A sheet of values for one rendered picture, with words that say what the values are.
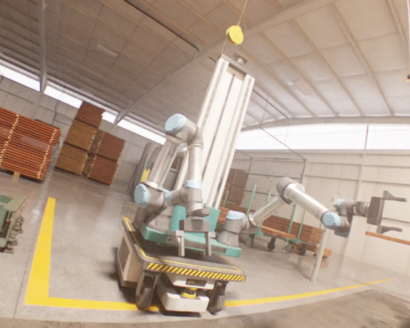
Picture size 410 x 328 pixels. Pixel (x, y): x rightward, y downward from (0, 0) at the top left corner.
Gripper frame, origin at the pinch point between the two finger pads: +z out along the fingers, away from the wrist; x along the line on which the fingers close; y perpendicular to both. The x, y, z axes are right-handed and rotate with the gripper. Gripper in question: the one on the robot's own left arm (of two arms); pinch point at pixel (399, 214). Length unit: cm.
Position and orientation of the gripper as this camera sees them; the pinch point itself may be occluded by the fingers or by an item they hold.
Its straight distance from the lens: 121.6
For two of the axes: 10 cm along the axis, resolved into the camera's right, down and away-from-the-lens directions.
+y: 8.5, 3.3, 4.1
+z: 4.4, -0.1, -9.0
